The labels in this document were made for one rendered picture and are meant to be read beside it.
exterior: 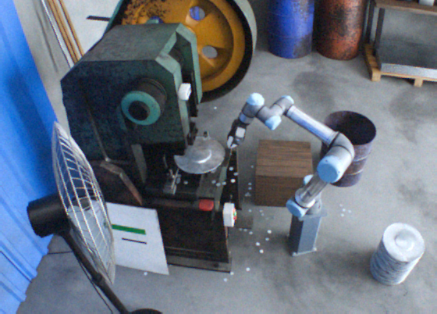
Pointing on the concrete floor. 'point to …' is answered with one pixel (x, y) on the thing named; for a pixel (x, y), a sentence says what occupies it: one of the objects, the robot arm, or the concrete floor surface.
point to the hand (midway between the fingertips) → (229, 147)
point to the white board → (136, 237)
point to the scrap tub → (359, 137)
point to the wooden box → (281, 170)
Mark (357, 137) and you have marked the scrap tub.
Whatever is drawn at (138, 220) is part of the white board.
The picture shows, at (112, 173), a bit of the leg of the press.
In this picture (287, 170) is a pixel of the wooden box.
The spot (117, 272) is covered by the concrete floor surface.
